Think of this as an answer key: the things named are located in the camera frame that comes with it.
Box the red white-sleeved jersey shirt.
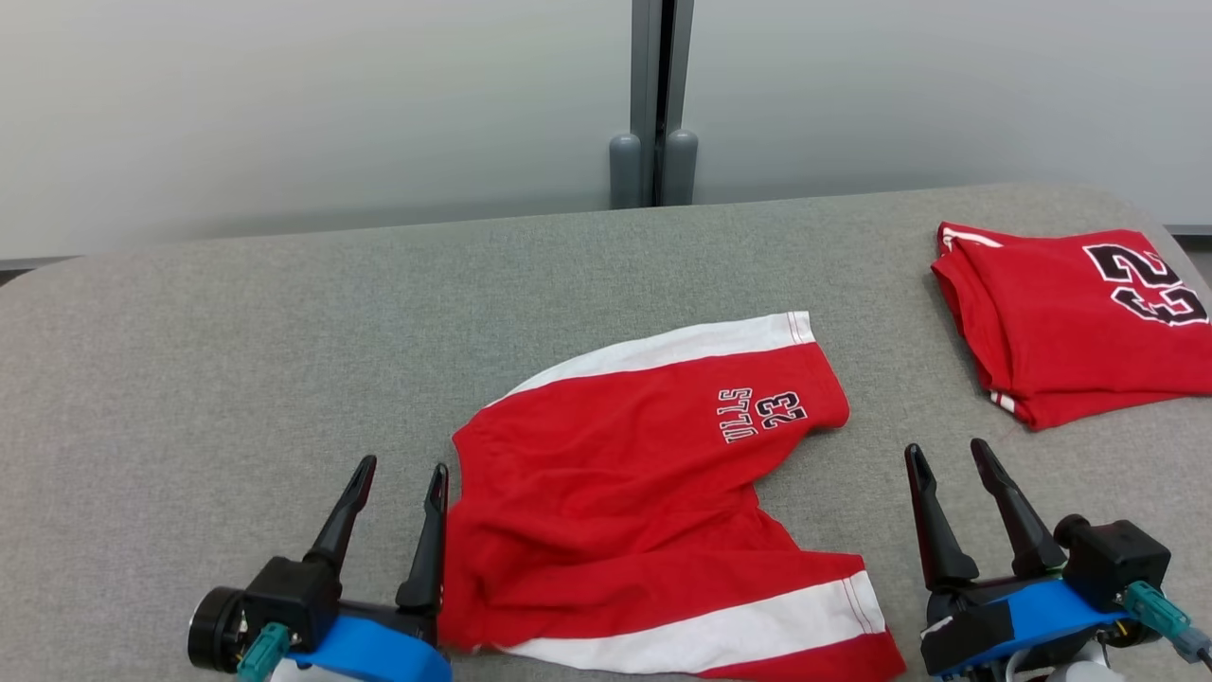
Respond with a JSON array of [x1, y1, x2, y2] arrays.
[[930, 221, 1212, 433]]

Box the right arm teal-plug black cable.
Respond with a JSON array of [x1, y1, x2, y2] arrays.
[[1121, 580, 1212, 666]]

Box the left arm teal-plug black cable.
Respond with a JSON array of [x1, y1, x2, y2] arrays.
[[234, 621, 291, 682]]

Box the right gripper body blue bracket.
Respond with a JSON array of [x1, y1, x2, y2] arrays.
[[920, 568, 1167, 682]]

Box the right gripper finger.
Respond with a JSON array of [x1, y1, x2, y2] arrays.
[[904, 442, 981, 594], [970, 437, 1069, 580]]

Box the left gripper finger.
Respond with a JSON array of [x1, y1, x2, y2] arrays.
[[303, 455, 379, 575], [395, 461, 451, 613]]

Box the arm teal-plug black cable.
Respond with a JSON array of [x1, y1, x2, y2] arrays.
[[1121, 580, 1212, 666], [234, 621, 291, 682]]

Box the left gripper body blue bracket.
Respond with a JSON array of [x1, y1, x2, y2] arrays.
[[187, 584, 455, 682]]

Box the grey partition post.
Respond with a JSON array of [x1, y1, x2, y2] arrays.
[[608, 0, 701, 210]]

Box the red white-striped shorts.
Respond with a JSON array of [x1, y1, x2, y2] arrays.
[[437, 310, 908, 682]]

